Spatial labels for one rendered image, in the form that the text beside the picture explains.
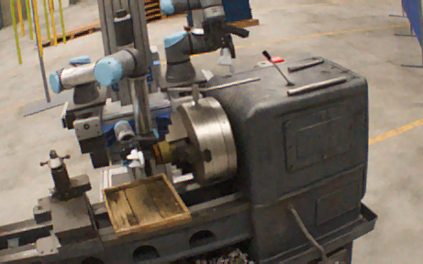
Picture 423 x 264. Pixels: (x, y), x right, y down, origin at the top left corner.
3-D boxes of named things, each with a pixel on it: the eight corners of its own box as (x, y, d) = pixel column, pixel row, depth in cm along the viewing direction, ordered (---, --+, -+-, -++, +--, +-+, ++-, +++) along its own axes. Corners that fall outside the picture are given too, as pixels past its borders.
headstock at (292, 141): (322, 125, 237) (317, 51, 221) (372, 160, 195) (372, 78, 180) (212, 159, 222) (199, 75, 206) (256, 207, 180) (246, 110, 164)
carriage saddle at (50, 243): (88, 194, 204) (84, 182, 202) (105, 250, 163) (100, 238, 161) (34, 207, 196) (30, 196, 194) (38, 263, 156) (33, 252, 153)
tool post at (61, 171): (70, 179, 185) (63, 158, 181) (72, 187, 179) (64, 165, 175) (55, 182, 184) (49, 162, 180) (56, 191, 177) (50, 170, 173)
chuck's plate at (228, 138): (209, 150, 211) (202, 83, 194) (239, 192, 185) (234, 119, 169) (201, 153, 210) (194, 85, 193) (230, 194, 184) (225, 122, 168)
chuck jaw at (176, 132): (193, 137, 190) (183, 108, 193) (195, 134, 185) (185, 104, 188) (165, 145, 187) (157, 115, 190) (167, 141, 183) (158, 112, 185)
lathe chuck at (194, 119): (201, 153, 210) (194, 85, 193) (230, 194, 184) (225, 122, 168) (181, 159, 207) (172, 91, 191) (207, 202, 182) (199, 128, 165)
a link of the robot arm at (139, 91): (133, 40, 204) (145, 140, 226) (116, 49, 197) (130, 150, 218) (152, 41, 198) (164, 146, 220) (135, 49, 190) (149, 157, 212)
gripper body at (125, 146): (123, 166, 185) (118, 152, 196) (144, 161, 188) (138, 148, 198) (120, 148, 182) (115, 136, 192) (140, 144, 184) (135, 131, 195)
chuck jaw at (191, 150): (198, 139, 184) (208, 148, 173) (200, 152, 185) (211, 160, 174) (169, 147, 181) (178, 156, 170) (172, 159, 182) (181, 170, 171)
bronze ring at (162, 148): (171, 133, 187) (147, 139, 185) (177, 142, 179) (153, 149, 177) (174, 155, 191) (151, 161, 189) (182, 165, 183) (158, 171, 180)
